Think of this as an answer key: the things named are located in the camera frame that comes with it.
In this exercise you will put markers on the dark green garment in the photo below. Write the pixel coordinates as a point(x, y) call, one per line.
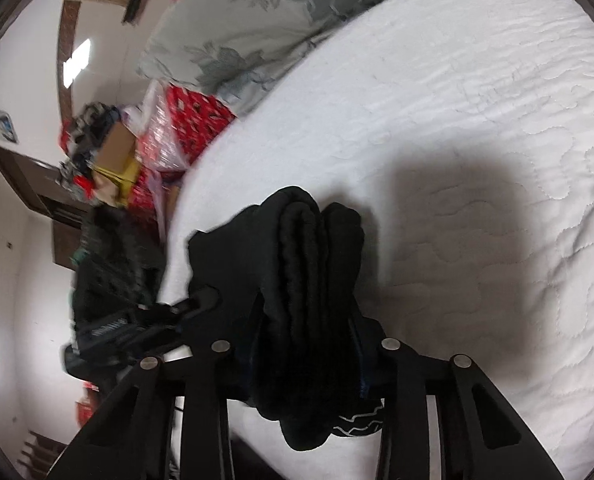
point(118, 265)

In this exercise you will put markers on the brown cardboard box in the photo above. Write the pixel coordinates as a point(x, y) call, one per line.
point(115, 168)

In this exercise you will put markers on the white quilted mattress cover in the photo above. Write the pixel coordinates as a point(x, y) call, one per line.
point(463, 133)

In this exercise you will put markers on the grey floral pillow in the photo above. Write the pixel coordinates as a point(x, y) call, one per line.
point(238, 50)

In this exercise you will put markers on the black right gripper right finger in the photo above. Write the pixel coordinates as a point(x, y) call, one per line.
point(481, 436)

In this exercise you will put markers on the black pants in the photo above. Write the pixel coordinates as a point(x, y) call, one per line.
point(281, 277)

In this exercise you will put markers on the red patterned bedding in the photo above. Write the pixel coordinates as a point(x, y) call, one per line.
point(198, 120)

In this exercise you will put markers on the wall picture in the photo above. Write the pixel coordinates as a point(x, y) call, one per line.
point(7, 129)

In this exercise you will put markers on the clear plastic bag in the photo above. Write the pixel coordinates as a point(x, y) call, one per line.
point(157, 144)

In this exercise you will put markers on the dark wooden cabinet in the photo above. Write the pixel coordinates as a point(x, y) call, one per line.
point(35, 183)

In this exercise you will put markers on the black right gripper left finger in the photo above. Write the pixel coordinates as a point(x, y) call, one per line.
point(160, 412)

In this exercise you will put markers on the pile of mixed clothes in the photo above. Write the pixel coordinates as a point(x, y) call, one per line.
point(81, 139)

